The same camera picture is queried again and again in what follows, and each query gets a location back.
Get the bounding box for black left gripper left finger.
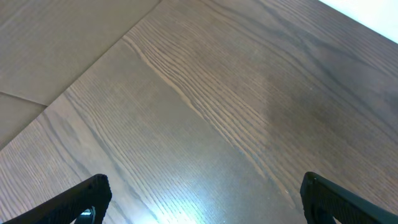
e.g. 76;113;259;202
4;174;112;224

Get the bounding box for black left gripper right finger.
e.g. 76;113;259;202
300;172;397;224

